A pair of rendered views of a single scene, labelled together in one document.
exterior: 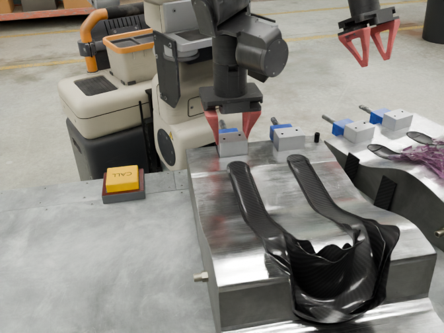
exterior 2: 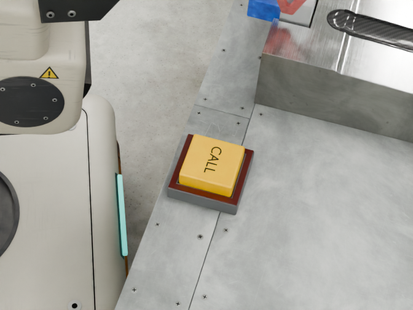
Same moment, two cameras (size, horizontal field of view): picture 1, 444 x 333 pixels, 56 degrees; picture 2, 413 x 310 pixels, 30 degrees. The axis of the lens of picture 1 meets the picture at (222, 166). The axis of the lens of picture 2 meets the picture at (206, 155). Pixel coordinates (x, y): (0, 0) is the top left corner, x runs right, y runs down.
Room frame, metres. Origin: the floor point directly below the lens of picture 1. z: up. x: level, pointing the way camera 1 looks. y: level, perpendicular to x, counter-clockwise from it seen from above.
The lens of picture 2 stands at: (0.51, 0.67, 1.52)
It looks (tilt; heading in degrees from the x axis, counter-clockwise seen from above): 54 degrees down; 291
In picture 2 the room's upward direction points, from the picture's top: 5 degrees clockwise
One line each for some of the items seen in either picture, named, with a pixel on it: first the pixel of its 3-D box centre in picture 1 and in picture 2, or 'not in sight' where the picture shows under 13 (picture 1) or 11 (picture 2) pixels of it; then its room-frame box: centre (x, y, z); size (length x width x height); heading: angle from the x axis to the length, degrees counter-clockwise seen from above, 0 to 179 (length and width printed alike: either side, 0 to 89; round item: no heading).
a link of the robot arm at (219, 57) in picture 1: (232, 46); not in sight; (0.67, -0.02, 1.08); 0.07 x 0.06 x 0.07; 43
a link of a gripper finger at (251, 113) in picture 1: (237, 118); not in sight; (0.68, -0.03, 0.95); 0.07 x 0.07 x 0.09; 10
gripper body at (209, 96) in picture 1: (230, 81); not in sight; (0.68, -0.02, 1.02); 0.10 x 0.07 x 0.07; 100
